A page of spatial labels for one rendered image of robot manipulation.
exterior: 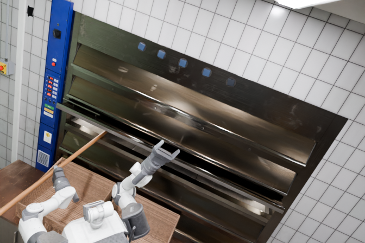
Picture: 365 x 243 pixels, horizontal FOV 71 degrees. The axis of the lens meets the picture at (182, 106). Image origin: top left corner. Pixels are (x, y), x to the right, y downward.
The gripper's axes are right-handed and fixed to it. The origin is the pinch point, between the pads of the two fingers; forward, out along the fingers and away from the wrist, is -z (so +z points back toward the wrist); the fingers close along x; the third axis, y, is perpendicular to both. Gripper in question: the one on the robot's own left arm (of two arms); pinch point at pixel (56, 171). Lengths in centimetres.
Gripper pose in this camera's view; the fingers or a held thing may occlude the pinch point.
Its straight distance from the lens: 191.6
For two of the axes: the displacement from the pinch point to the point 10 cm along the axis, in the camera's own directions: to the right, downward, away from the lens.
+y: 7.5, -0.4, 6.6
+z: 5.8, 5.1, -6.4
